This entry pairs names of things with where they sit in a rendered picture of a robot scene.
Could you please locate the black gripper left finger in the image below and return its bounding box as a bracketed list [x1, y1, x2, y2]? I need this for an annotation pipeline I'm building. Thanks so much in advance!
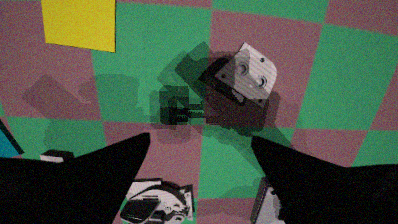
[0, 132, 150, 224]

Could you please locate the teal flat plate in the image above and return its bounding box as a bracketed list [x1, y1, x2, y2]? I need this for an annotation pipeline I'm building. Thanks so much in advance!
[0, 120, 24, 158]

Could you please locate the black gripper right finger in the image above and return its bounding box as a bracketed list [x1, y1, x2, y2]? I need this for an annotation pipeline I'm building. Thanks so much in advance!
[251, 136, 398, 224]

